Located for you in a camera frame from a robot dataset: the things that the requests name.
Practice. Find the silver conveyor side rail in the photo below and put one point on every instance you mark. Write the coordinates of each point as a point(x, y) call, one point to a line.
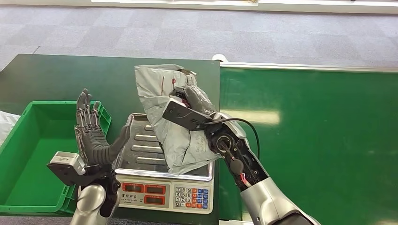
point(311, 66)

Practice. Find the electronic scale with steel tray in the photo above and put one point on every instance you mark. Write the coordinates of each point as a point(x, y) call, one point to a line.
point(146, 192)

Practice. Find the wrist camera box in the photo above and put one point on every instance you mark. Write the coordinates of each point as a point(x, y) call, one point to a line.
point(183, 116)
point(67, 161)

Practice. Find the grey plastic mailer package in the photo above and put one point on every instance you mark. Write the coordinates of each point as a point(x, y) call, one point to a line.
point(155, 93)

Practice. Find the green conveyor belt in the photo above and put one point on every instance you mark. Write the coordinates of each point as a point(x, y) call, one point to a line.
point(311, 139)

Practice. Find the white conveyor roller end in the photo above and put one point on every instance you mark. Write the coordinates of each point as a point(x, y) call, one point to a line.
point(220, 57)

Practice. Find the white plastic bag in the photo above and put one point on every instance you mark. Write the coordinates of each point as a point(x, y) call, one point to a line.
point(6, 124)

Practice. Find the green plastic crate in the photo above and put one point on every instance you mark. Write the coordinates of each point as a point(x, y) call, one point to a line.
point(31, 155)

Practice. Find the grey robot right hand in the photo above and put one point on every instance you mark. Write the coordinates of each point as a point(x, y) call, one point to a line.
point(199, 99)

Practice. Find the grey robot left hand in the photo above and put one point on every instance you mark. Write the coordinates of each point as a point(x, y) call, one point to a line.
point(93, 146)

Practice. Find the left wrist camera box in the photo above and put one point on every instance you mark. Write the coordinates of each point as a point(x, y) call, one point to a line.
point(67, 161)

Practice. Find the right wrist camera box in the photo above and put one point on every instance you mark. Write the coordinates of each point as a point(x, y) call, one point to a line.
point(183, 116)

